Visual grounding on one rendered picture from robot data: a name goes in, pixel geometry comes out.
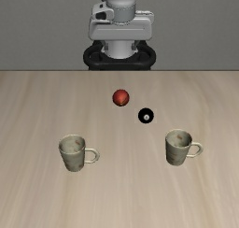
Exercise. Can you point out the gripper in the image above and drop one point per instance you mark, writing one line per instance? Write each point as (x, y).
(124, 29)

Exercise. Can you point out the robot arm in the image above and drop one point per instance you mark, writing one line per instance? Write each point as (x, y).
(121, 4)

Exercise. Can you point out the black ball with white spot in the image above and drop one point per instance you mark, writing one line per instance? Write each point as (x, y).
(145, 116)

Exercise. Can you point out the beige stained mug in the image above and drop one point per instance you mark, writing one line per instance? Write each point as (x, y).
(73, 153)
(178, 150)

